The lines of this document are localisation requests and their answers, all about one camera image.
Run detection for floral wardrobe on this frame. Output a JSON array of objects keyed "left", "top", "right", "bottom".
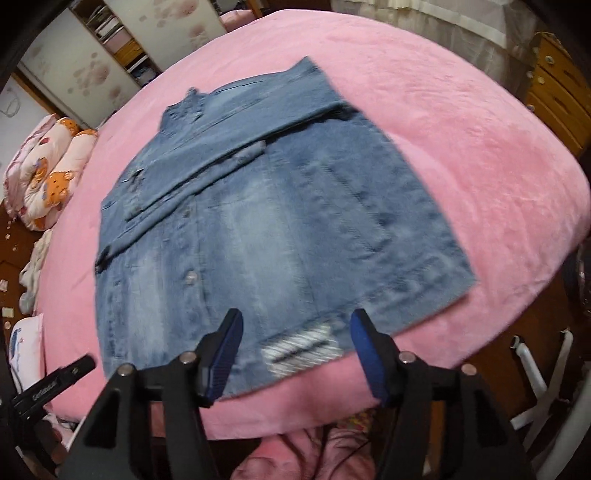
[{"left": 18, "top": 0, "right": 259, "bottom": 131}]

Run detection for wooden headboard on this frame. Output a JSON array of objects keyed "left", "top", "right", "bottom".
[{"left": 0, "top": 194, "right": 47, "bottom": 333}]

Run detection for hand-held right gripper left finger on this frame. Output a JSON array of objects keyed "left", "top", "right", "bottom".
[{"left": 59, "top": 307, "right": 245, "bottom": 480}]

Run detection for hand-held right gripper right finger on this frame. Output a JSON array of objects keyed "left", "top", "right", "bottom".
[{"left": 349, "top": 307, "right": 537, "bottom": 480}]

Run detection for blue denim jacket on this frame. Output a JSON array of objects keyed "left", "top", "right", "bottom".
[{"left": 93, "top": 56, "right": 478, "bottom": 403}]

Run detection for white lace covered furniture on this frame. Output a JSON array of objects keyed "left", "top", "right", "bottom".
[{"left": 330, "top": 0, "right": 536, "bottom": 85}]

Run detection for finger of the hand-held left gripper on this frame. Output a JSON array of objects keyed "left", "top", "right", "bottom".
[{"left": 54, "top": 353, "right": 97, "bottom": 387}]

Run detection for wooden drawer cabinet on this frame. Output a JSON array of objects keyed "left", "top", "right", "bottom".
[{"left": 526, "top": 32, "right": 591, "bottom": 158}]

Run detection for person's pink pajama legs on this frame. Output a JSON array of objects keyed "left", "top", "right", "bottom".
[{"left": 231, "top": 427, "right": 403, "bottom": 480}]

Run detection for crumpled white cloth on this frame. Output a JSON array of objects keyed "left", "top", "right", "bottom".
[{"left": 18, "top": 228, "right": 54, "bottom": 311}]

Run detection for pink fleece blanket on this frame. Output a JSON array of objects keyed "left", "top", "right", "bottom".
[{"left": 34, "top": 9, "right": 591, "bottom": 440}]

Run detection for white printed pillow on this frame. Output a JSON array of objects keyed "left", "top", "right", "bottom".
[{"left": 8, "top": 314, "right": 47, "bottom": 394}]

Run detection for bear print rolled quilt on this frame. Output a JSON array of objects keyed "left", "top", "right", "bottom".
[{"left": 4, "top": 114, "right": 99, "bottom": 232}]

